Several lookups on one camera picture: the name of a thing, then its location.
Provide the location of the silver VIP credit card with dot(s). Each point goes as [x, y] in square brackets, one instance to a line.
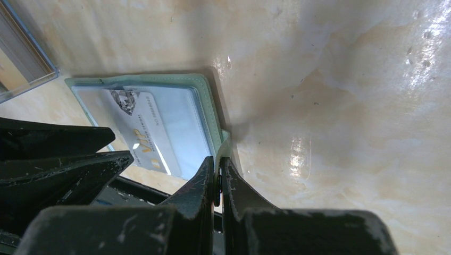
[138, 120]

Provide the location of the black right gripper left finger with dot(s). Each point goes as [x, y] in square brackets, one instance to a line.
[181, 224]

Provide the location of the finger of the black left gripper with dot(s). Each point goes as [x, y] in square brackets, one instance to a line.
[32, 185]
[23, 140]

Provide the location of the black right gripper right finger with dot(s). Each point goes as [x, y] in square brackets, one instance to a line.
[253, 225]

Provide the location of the clear plastic card box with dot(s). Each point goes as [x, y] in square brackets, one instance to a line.
[24, 64]

